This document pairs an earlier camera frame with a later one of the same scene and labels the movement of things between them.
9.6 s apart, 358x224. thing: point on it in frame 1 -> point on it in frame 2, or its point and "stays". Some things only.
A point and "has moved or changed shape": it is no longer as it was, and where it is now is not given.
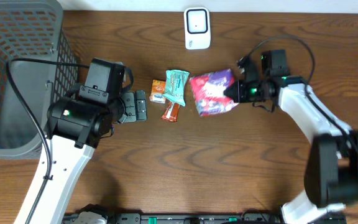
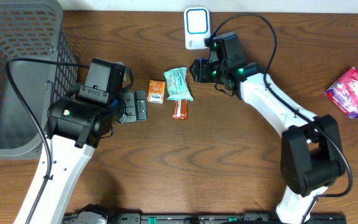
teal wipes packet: (175, 83) has moved or changed shape
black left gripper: (130, 106) stays
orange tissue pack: (158, 89) stays
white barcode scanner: (197, 28) stays
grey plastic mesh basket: (21, 29) stays
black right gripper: (238, 86) -> (199, 73)
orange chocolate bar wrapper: (171, 112) -> (181, 110)
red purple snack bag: (209, 91) -> (353, 93)
